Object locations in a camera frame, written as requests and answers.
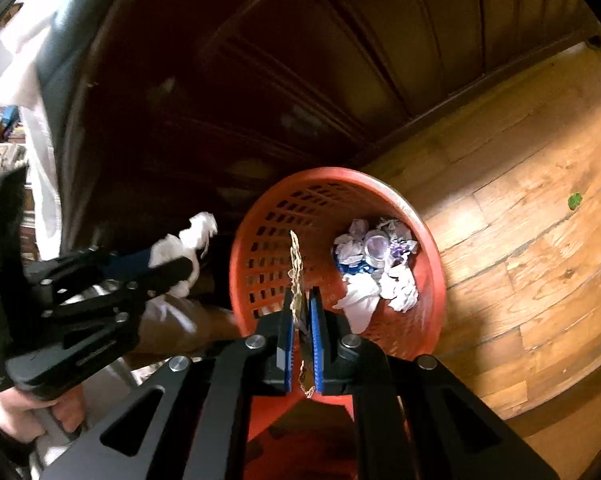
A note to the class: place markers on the pink paper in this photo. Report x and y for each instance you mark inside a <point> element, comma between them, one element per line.
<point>348,247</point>

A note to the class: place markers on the large white tissue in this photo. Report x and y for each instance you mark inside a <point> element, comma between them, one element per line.
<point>360,301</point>

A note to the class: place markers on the green white wrapper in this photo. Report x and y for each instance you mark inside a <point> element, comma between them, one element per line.
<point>397,286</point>

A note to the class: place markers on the purple wrapper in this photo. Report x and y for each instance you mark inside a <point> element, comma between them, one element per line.
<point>401,250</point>

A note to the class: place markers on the wooden bookshelf with books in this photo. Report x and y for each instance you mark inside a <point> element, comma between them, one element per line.
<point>13,154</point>

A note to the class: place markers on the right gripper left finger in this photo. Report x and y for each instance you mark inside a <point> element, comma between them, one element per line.
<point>285,344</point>

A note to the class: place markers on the person left hand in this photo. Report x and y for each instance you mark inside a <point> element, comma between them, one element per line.
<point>17,413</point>

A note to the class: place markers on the green scrap on floor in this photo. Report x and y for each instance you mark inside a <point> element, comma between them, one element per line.
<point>574,201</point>

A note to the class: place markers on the crushed blue can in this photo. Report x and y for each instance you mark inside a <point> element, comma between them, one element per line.
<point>355,268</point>

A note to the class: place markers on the orange plastic trash basket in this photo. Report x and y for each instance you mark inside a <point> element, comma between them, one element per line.
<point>316,204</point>

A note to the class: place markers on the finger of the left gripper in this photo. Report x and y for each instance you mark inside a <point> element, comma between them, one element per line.
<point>65,277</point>

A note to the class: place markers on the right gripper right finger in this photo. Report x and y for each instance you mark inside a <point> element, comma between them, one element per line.
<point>317,346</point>

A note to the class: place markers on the white patterned cloth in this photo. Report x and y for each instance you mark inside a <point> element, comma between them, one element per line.
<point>24,28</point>

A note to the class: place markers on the brown cardboard piece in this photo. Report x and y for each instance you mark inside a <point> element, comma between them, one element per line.
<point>299,308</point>

